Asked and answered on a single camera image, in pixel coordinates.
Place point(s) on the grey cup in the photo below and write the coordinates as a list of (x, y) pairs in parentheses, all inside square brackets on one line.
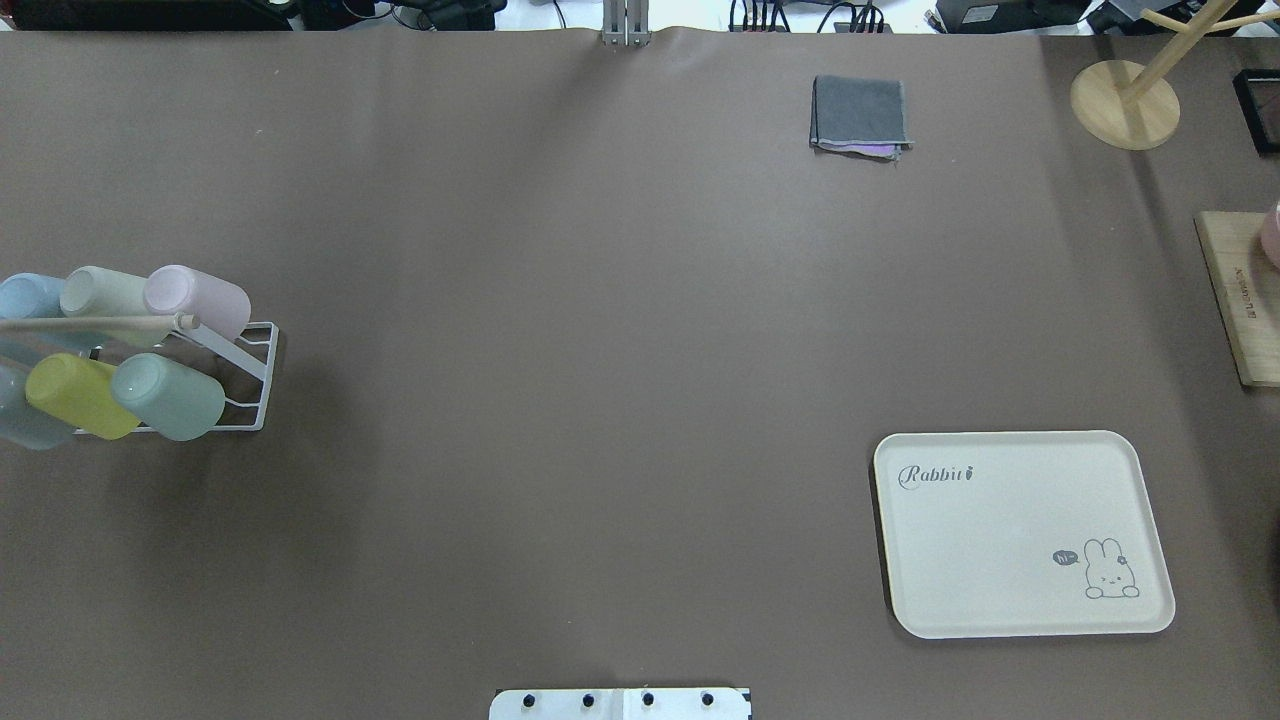
[(21, 422)]

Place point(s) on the wooden cutting board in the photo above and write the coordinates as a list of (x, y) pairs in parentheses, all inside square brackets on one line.
[(1246, 288)]

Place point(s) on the aluminium frame post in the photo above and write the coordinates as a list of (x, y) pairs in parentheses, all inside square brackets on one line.
[(625, 23)]

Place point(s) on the green cup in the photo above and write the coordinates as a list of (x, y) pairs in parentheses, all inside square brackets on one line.
[(178, 402)]

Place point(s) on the white wire cup rack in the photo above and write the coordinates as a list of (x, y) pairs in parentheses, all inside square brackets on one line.
[(253, 358)]

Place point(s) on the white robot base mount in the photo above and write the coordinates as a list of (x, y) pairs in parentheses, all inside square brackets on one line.
[(623, 703)]

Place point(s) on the light blue cup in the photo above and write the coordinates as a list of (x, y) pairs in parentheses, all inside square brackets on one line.
[(35, 296)]

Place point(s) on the cream cup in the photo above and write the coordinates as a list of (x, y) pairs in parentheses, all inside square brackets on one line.
[(96, 291)]

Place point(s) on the folded grey cloth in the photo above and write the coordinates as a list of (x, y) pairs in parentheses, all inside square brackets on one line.
[(860, 116)]

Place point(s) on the pink cup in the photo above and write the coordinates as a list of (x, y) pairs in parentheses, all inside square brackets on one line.
[(221, 306)]

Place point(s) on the wooden mug tree stand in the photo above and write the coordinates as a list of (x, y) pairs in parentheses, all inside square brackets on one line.
[(1131, 106)]

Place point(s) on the pink bowl with ice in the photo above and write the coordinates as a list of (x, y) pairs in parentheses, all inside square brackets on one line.
[(1270, 235)]

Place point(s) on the cream rabbit tray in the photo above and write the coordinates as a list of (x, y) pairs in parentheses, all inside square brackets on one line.
[(1015, 534)]

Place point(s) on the yellow cup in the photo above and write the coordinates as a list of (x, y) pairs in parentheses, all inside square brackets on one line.
[(77, 390)]

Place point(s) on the black frame tray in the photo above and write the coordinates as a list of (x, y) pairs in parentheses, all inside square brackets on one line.
[(1257, 91)]

